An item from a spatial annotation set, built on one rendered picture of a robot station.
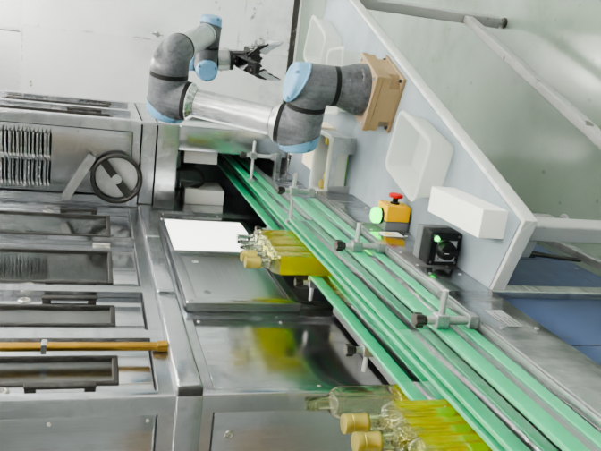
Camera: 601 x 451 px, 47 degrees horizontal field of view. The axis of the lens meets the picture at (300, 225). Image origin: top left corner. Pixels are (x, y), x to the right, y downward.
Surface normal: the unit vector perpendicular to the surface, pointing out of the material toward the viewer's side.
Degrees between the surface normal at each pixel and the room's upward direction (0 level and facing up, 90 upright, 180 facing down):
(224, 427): 90
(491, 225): 90
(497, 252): 0
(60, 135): 90
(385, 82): 90
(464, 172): 0
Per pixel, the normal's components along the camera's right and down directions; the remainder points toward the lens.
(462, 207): -0.95, -0.04
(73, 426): 0.27, 0.27
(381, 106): 0.21, 0.59
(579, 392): 0.12, -0.96
